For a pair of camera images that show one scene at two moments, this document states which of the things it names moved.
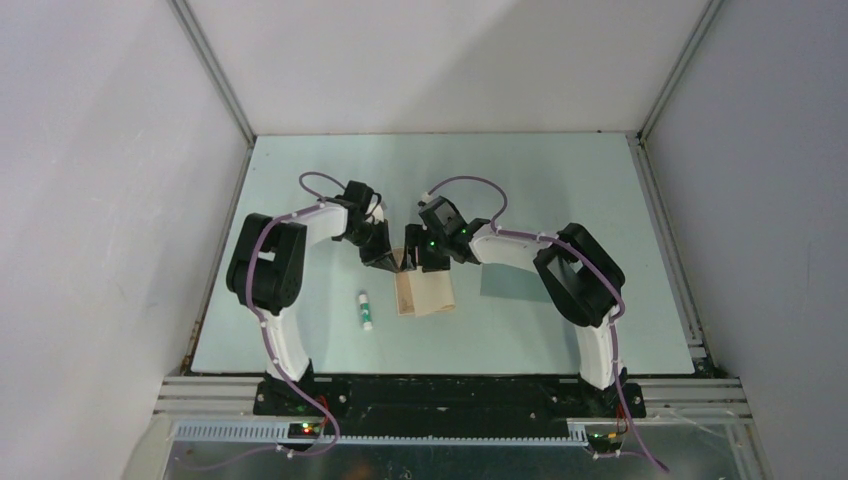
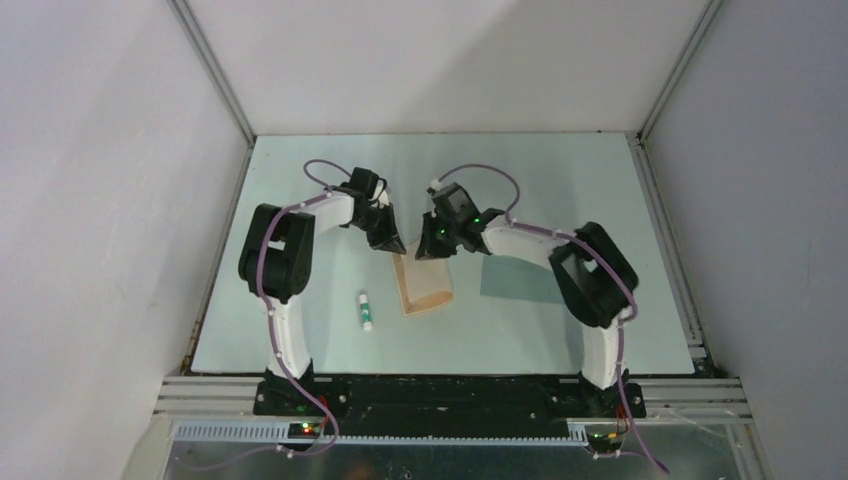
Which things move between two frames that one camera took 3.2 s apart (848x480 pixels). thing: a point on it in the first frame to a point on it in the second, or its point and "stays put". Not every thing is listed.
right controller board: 605,442 stays put
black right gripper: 416,236 to 429,247
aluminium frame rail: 696,397 stays put
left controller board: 306,430 stays put
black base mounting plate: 448,406 stays put
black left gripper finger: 384,261 to 387,240
